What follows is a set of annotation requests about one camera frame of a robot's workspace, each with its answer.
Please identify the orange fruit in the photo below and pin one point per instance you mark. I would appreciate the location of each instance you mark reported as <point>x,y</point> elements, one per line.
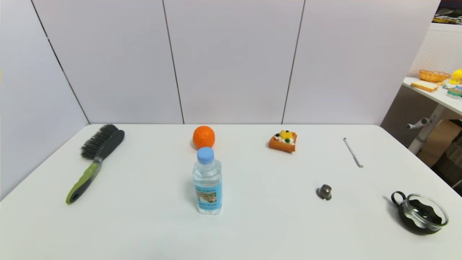
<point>204,136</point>

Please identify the toy waffle with fruit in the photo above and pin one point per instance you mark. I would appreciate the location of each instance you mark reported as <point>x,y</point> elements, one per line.
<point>283,144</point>

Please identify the clear water bottle blue cap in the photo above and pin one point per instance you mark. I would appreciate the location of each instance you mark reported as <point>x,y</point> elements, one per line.
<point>207,180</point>

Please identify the small grey metal capsule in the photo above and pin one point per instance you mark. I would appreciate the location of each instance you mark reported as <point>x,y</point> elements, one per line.
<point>324,192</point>

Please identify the thin white metal stick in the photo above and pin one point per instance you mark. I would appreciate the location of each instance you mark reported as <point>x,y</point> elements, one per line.
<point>352,151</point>

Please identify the glass bowl with black sleeve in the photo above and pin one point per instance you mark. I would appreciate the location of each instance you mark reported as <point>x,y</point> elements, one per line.
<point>406,217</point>

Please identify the toy toast slice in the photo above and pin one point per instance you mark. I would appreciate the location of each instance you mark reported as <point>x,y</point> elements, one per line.
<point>426,86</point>

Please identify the woven orange basket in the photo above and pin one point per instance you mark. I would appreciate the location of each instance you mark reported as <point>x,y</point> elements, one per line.
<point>433,76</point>

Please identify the brown cardboard box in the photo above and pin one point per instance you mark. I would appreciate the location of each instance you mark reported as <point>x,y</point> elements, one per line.
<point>440,141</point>

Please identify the white side table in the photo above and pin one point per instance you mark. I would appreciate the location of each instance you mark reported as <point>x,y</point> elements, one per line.
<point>438,95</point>

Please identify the colourful toy stack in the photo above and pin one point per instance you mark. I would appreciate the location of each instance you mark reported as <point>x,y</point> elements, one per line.
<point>454,90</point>

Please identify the yellow round toy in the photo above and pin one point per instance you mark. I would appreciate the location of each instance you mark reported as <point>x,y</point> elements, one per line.
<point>457,74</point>

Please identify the cluttered dark shelf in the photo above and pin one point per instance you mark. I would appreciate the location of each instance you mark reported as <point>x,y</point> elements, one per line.
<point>449,12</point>

